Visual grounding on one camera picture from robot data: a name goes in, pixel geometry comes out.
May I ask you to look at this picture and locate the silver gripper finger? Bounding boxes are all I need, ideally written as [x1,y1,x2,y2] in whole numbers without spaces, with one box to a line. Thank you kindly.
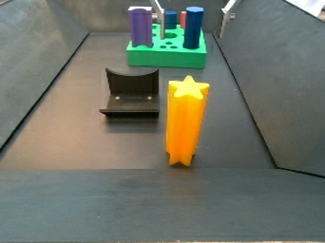
[150,0,165,40]
[219,0,239,38]

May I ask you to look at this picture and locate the yellow star-shaped peg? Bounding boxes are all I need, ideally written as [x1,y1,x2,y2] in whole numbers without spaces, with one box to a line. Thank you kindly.
[166,75,211,166]

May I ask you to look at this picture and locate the green shape-sorting board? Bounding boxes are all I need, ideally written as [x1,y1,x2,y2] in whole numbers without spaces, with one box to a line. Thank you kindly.
[126,23,209,69]

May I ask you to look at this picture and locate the short blue cylinder peg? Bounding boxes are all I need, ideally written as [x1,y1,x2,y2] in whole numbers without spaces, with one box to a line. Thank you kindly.
[165,10,177,29]

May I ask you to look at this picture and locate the red rounded block peg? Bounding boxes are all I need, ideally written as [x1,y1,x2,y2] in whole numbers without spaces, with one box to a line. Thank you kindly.
[181,11,188,29]

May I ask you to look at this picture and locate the tall blue hexagonal peg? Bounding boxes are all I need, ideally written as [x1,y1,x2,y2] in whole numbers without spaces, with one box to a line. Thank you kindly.
[184,7,205,49]

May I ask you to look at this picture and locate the purple notched rectangular peg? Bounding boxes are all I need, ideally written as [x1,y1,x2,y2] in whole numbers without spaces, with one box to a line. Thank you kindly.
[129,7,153,47]

